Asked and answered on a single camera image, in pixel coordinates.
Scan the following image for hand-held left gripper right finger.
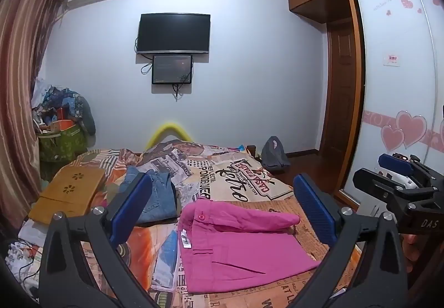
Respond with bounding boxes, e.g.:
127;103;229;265
293;174;408;308

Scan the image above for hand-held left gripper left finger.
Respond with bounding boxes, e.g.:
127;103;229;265
39;172;160;308

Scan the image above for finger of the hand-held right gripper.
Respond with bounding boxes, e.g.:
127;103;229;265
378;153;432;187
353;168;417;206

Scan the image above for pink pants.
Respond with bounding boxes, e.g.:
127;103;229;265
178;199;321;294

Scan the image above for person's right hand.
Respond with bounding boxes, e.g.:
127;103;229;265
402;234;429;276

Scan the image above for blue jeans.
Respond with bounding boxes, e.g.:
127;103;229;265
119;166;181;225

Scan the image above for grey backpack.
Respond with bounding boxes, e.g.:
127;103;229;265
260;136;291;174

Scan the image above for wooden lap desk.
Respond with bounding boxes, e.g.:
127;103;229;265
28;166;106;225

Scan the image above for printed blanket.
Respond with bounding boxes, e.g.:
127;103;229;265
19;139;363;308

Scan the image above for white heart-print sliding door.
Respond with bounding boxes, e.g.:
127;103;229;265
338;0;444;211

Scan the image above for brown wooden door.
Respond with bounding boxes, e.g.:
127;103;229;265
320;21;358;156

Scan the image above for green storage bag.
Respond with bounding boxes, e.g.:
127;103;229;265
38;121;87;171

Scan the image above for pile of mixed clothes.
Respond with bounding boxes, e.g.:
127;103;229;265
31;78;97;137

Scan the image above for striped brown curtain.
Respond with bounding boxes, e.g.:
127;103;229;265
0;0;68;230

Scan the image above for yellow curved bed frame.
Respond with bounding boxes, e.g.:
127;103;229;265
145;121;192;149

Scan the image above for black cables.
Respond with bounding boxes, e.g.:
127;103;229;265
134;38;193;102

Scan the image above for small black wall monitor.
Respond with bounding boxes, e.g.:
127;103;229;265
152;54;193;85

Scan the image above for black wall television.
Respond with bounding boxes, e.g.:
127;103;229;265
136;13;211;55

